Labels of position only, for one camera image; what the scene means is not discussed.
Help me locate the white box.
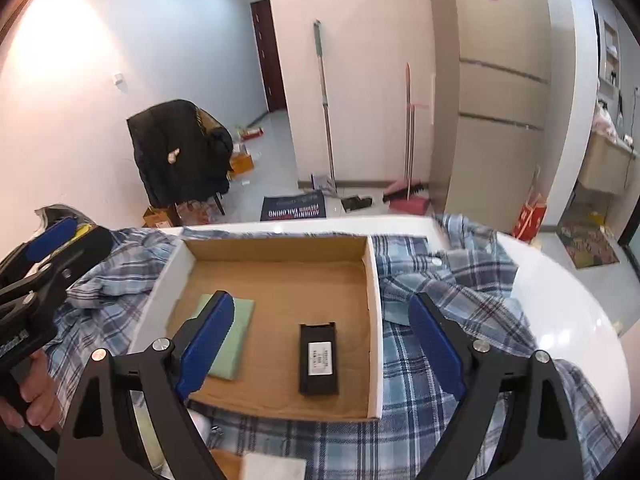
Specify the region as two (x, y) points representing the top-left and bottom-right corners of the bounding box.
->
(241, 454), (307, 480)

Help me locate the person's left hand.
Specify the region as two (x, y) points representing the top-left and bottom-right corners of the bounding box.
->
(0, 349), (62, 432)

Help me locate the metal handle mop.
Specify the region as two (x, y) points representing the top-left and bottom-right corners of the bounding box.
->
(310, 20), (342, 197)

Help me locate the orange cardboard box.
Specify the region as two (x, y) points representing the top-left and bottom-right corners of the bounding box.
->
(227, 152), (255, 178)

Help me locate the black battery pack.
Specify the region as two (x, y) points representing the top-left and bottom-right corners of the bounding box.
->
(298, 322), (341, 397)

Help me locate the red broom and dustpan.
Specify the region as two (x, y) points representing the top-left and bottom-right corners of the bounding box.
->
(382, 62), (428, 206)

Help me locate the blue plaid shirt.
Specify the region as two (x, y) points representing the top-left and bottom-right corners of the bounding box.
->
(42, 214), (608, 480)

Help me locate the red carton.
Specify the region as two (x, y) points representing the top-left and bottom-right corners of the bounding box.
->
(511, 192), (548, 243)

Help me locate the chair with black jacket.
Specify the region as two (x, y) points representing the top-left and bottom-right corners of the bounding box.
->
(126, 100), (235, 208)

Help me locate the dark printed door mat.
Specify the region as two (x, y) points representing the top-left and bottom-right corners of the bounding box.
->
(260, 190), (327, 222)

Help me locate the brown chair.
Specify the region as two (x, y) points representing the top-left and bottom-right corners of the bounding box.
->
(192, 107), (235, 216)

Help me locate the small brown cardboard box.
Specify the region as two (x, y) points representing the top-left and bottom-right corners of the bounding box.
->
(142, 206), (181, 228)

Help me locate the beige refrigerator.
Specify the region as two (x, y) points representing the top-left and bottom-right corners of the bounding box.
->
(427, 0), (553, 233)

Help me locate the patterned bathroom mat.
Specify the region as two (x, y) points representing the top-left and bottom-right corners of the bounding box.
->
(556, 224), (621, 271)

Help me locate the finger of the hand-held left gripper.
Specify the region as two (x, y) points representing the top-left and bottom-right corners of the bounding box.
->
(20, 226), (114, 307)
(0, 216), (77, 283)

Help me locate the dark red door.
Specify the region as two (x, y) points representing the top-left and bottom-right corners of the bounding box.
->
(250, 0), (287, 113)

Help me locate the wall niche shelf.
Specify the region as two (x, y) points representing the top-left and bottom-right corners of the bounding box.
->
(600, 20), (623, 96)

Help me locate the green flat pad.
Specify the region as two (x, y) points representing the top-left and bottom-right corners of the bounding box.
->
(187, 293), (256, 382)

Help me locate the beige vanity cabinet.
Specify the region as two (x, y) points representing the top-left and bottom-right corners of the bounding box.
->
(575, 135), (638, 196)

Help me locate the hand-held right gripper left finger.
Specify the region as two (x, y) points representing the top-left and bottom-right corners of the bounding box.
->
(55, 290), (236, 480)

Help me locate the pink cloth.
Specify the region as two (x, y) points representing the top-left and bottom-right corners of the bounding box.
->
(592, 102), (623, 141)

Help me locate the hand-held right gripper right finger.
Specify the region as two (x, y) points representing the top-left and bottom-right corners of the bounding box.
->
(409, 292), (586, 480)

